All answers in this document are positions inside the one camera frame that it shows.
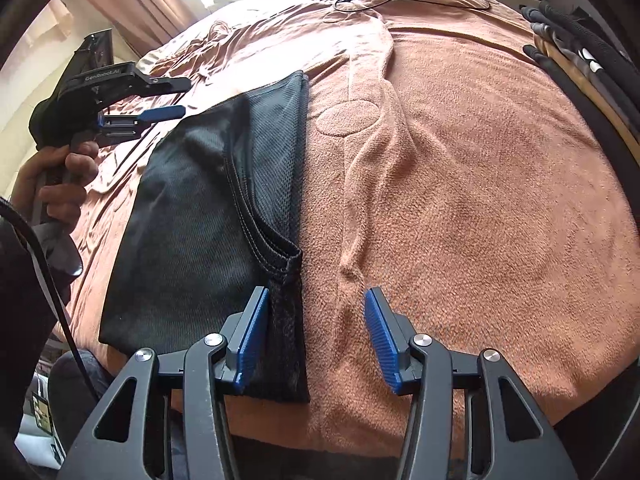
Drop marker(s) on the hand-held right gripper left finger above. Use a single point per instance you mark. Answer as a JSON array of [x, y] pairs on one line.
[[252, 340]]

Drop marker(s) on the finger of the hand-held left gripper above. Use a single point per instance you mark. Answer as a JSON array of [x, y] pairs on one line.
[[167, 84], [162, 113]]

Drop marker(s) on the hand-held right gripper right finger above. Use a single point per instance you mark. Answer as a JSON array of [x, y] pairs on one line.
[[380, 340]]

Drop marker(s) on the black shorts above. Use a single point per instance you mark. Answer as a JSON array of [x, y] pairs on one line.
[[200, 210]]

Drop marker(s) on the person's left forearm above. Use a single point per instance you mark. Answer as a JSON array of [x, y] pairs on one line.
[[25, 310]]

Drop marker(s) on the stack of folded clothes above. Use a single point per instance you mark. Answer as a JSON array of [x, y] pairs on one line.
[[575, 60]]

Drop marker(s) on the person's left hand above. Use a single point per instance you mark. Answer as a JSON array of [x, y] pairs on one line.
[[55, 200]]

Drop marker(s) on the brown blanket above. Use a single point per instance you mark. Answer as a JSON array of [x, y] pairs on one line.
[[475, 210]]

